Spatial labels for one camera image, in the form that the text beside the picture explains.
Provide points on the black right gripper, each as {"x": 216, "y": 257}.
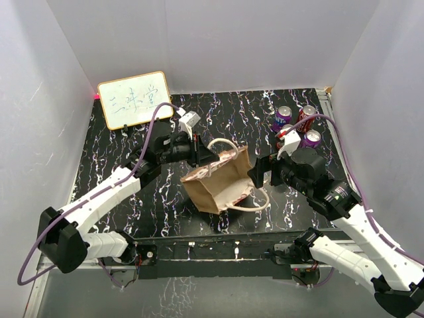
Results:
{"x": 263, "y": 163}

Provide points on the red Coca-Cola can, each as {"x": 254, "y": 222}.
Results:
{"x": 305, "y": 112}
{"x": 280, "y": 137}

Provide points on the patterned canvas tote bag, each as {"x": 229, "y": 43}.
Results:
{"x": 220, "y": 185}

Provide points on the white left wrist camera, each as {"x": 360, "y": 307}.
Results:
{"x": 187, "y": 121}

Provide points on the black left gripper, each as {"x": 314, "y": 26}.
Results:
{"x": 207, "y": 156}

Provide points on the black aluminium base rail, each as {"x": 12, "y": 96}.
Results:
{"x": 239, "y": 255}

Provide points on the small framed whiteboard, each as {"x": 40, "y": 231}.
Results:
{"x": 131, "y": 101}

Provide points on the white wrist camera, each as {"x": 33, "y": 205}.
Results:
{"x": 291, "y": 143}
{"x": 187, "y": 121}

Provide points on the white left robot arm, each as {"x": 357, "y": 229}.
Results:
{"x": 92, "y": 212}

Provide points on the purple Fanta can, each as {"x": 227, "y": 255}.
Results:
{"x": 311, "y": 139}
{"x": 282, "y": 117}

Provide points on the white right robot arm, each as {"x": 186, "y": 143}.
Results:
{"x": 395, "y": 280}

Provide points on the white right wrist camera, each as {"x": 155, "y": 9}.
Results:
{"x": 291, "y": 143}

